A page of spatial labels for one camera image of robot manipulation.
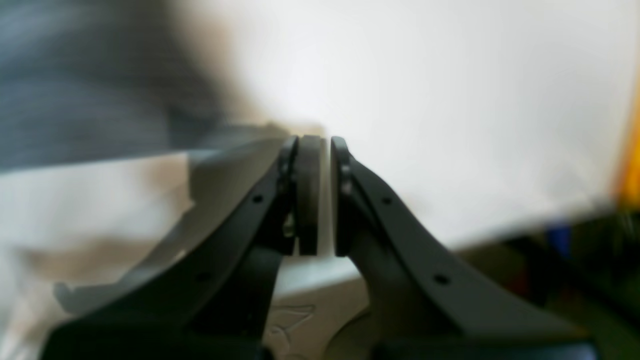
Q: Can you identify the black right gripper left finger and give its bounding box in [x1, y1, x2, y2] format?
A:
[41, 136, 323, 360]

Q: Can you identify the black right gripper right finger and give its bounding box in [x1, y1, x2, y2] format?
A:
[330, 136, 598, 360]

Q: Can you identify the grey t-shirt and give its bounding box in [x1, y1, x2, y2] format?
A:
[0, 0, 286, 173]

